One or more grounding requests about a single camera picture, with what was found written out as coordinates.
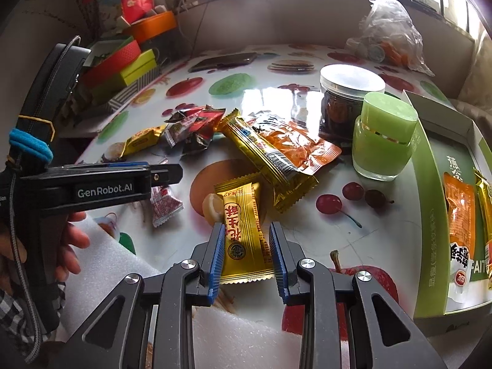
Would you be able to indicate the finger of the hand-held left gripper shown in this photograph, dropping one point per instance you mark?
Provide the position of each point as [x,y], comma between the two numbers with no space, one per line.
[167,175]

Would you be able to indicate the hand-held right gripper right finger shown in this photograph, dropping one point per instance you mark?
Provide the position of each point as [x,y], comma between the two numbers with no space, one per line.
[278,267]

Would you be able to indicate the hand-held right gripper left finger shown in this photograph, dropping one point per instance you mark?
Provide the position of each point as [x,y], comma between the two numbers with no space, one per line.
[216,265]

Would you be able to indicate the small yellow candy packet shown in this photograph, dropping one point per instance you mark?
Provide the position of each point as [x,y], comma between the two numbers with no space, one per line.
[142,140]

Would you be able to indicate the red black candy packet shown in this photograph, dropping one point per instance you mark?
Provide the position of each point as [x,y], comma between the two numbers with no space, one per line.
[198,144]

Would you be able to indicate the yellow candy packet red label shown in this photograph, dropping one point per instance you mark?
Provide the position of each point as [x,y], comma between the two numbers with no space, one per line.
[240,223]

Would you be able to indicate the long golden snack bar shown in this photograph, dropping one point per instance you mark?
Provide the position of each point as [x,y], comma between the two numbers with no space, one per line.
[265,157]
[485,200]

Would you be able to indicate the green white cardboard box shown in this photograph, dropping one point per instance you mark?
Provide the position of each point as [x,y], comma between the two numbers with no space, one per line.
[430,219]

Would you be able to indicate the person's left forearm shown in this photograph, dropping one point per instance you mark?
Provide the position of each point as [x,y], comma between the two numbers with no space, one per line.
[7,307]

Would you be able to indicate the person's left hand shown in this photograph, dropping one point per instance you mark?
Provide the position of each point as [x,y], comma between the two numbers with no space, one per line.
[75,238]

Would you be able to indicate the red white candy packet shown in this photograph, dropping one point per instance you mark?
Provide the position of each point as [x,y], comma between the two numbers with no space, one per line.
[165,205]

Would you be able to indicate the silver red candy packet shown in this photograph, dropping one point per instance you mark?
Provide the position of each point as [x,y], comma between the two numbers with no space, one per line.
[178,127]

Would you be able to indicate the blue elastic band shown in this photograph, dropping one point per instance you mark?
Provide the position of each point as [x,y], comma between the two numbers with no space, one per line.
[30,142]

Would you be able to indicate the white foam sheet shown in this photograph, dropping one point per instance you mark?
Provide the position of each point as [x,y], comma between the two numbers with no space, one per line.
[111,273]

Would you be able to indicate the striped box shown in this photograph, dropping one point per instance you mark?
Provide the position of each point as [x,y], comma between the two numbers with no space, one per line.
[123,96]

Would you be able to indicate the lime green box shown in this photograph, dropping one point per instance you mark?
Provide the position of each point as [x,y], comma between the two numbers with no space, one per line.
[134,71]

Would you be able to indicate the fruit print tablecloth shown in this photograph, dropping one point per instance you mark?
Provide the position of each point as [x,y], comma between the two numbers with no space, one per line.
[384,238]

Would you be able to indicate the orange snack packet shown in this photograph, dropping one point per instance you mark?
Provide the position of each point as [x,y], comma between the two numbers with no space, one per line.
[459,215]
[311,146]

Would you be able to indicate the dark phone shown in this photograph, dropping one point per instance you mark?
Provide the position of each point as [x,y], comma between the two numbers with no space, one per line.
[223,61]

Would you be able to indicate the red box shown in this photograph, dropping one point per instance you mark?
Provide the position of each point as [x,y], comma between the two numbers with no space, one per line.
[115,59]

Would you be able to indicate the orange box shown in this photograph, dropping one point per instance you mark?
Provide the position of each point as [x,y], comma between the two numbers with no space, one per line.
[153,27]

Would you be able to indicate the clear jar white lid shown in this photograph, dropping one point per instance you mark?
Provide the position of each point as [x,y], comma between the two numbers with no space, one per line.
[346,111]

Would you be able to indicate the patterned paper bag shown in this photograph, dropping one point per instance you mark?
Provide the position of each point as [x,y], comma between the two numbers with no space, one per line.
[102,4]

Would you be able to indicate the small round sealed cup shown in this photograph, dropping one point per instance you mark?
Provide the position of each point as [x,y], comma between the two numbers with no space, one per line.
[373,52]

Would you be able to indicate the clear plastic bag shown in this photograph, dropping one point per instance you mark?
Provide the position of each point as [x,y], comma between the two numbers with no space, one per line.
[388,27]

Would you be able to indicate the beige checked cloth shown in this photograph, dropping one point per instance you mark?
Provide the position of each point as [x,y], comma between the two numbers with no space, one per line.
[476,84]

